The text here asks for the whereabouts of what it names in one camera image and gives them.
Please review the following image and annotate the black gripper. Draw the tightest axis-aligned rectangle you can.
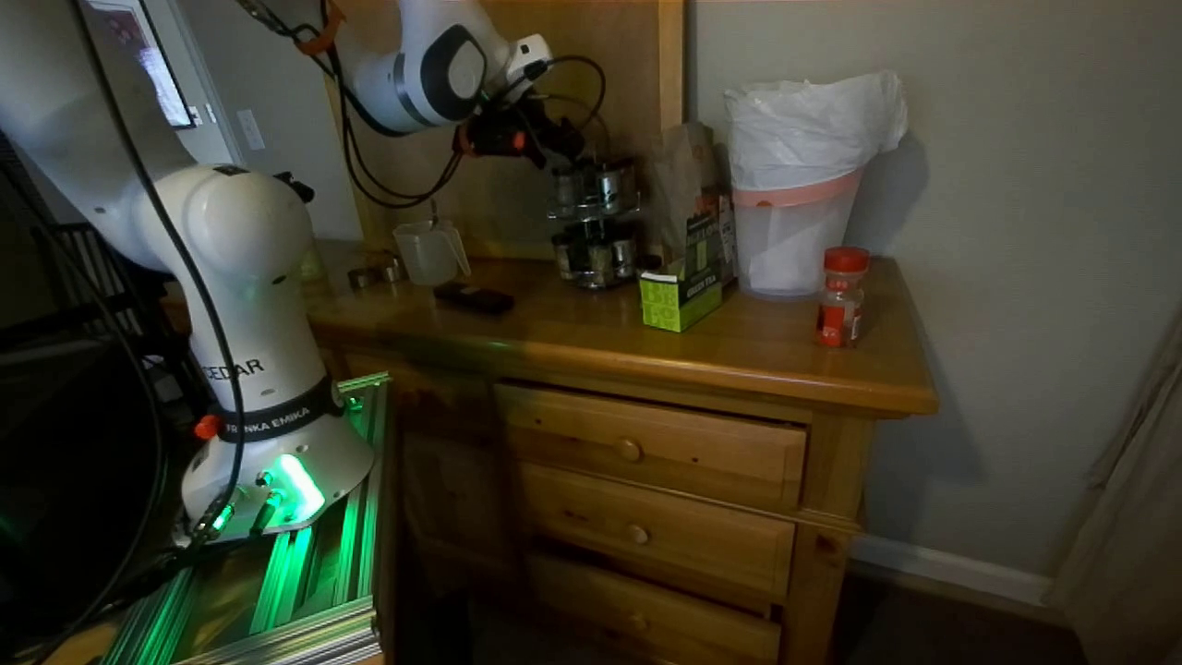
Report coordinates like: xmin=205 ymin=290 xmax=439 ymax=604
xmin=462 ymin=95 xmax=591 ymax=179

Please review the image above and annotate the two-tier metal spice rack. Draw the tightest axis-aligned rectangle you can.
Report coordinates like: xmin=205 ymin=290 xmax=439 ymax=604
xmin=547 ymin=157 xmax=650 ymax=295

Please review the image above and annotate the green spray bottle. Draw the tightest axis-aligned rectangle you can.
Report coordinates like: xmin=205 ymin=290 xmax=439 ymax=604
xmin=276 ymin=170 xmax=330 ymax=290

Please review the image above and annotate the red-lidded spice bottle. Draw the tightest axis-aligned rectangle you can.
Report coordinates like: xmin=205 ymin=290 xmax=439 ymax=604
xmin=813 ymin=244 xmax=875 ymax=351

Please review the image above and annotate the wooden back board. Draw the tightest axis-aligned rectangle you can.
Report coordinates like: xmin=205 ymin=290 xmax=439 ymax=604
xmin=303 ymin=0 xmax=691 ymax=264

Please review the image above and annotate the brown paper bag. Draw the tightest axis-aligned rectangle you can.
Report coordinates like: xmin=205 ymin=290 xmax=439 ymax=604
xmin=642 ymin=120 xmax=740 ymax=254

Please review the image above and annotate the clear plastic measuring cup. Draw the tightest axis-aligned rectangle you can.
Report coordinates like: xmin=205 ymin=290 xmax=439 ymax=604
xmin=391 ymin=218 xmax=478 ymax=292

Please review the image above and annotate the black remote control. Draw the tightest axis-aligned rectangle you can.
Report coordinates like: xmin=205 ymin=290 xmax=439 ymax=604
xmin=431 ymin=281 xmax=520 ymax=318

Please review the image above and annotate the green cardboard box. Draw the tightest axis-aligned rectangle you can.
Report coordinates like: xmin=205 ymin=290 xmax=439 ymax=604
xmin=637 ymin=209 xmax=740 ymax=335

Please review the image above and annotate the small metal object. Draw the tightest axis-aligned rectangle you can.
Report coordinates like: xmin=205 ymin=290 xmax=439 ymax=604
xmin=349 ymin=250 xmax=409 ymax=295

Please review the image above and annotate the pale plastic waste bin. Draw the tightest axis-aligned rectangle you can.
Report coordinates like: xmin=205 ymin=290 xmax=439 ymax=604
xmin=731 ymin=167 xmax=865 ymax=301

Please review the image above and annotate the white plastic bin liner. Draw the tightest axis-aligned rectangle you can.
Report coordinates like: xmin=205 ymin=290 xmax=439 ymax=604
xmin=726 ymin=72 xmax=918 ymax=200

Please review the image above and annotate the wooden dresser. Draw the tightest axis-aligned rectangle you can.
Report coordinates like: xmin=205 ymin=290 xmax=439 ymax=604
xmin=301 ymin=237 xmax=941 ymax=665

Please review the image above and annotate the wooden dresser drawer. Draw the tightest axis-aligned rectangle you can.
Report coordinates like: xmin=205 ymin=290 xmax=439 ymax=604
xmin=513 ymin=460 xmax=803 ymax=608
xmin=490 ymin=381 xmax=813 ymax=513
xmin=527 ymin=551 xmax=786 ymax=665

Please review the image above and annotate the black metal shelf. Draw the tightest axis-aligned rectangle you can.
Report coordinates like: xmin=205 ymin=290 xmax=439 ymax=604
xmin=0 ymin=133 xmax=208 ymax=645

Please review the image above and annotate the white baseboard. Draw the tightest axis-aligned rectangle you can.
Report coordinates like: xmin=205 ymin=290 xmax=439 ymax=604
xmin=845 ymin=529 xmax=1065 ymax=621

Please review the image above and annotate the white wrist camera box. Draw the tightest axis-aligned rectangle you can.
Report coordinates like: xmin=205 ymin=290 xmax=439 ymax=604
xmin=502 ymin=35 xmax=558 ymax=85

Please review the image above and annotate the white light switch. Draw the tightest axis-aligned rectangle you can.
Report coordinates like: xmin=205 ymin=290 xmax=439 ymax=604
xmin=232 ymin=109 xmax=270 ymax=157

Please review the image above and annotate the white window frame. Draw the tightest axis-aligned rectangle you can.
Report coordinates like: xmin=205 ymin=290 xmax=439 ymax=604
xmin=77 ymin=0 xmax=243 ymax=162

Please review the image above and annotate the long black cable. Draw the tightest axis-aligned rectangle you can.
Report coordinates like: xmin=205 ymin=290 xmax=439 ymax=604
xmin=66 ymin=0 xmax=250 ymax=529

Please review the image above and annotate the aluminium extrusion robot base frame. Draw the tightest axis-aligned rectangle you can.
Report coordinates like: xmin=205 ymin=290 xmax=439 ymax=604
xmin=96 ymin=370 xmax=398 ymax=665

